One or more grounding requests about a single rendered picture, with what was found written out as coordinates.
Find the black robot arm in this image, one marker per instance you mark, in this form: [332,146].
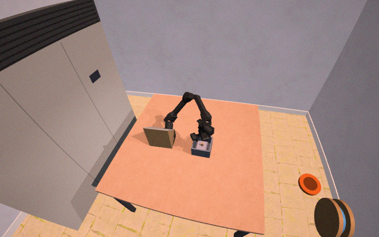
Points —
[202,123]

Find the pink square plate with hole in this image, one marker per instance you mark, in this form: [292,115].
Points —
[204,147]

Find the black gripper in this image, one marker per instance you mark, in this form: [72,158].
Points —
[195,136]

